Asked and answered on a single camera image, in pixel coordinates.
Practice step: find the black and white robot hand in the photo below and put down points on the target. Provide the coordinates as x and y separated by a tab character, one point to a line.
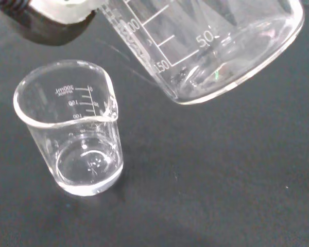
51	23

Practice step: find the small clear glass beaker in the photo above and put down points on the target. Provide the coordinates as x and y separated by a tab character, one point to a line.
74	133

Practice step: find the black bench cloth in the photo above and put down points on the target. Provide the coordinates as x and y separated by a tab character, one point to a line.
195	180

